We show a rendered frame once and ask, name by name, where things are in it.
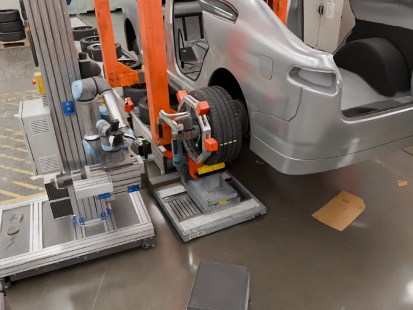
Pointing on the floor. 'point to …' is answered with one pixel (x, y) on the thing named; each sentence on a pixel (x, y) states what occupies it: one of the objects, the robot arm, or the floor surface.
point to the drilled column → (145, 178)
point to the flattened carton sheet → (340, 210)
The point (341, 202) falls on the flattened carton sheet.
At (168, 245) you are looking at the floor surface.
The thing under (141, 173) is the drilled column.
